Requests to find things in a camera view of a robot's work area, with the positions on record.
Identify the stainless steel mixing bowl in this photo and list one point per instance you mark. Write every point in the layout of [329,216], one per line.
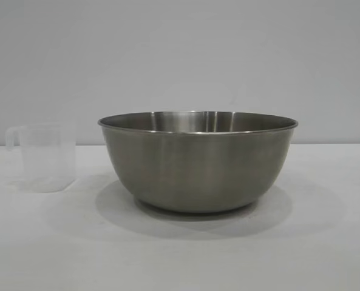
[195,163]

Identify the translucent plastic measuring cup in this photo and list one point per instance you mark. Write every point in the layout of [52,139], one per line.
[46,151]

